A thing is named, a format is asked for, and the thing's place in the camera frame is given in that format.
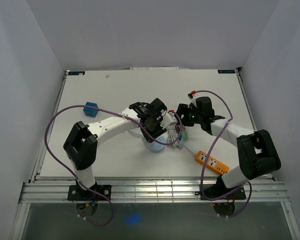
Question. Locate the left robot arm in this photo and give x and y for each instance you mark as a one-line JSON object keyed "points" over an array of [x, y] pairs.
{"points": [[84, 139]]}

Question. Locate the pink plug adapter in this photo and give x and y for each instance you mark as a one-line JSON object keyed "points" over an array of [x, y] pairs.
{"points": [[177, 128]]}

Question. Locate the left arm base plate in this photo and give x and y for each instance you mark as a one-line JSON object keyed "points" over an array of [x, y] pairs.
{"points": [[77, 193]]}

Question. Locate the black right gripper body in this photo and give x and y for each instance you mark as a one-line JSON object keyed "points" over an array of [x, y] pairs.
{"points": [[191, 115]]}

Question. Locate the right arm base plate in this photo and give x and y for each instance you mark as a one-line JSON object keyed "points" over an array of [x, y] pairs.
{"points": [[213, 191]]}

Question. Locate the round light blue socket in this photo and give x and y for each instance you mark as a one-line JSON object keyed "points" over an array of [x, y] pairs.
{"points": [[156, 147]]}

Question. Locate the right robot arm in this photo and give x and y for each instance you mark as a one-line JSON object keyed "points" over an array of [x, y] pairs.
{"points": [[257, 154]]}

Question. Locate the orange power strip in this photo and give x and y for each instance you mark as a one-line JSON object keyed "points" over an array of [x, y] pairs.
{"points": [[213, 164]]}

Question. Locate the blue cube socket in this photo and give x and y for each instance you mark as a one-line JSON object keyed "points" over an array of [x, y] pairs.
{"points": [[90, 109]]}

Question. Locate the white usb charger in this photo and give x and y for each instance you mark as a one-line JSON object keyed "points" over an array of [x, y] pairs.
{"points": [[168, 120]]}

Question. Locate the green usb charger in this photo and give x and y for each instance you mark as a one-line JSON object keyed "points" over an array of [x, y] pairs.
{"points": [[184, 136]]}

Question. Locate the aluminium frame rail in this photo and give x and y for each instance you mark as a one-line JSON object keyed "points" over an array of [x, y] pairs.
{"points": [[149, 191]]}

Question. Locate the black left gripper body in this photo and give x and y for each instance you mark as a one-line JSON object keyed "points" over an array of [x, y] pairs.
{"points": [[154, 129]]}

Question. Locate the light blue wall plug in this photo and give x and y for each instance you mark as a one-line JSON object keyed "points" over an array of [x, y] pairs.
{"points": [[180, 144]]}

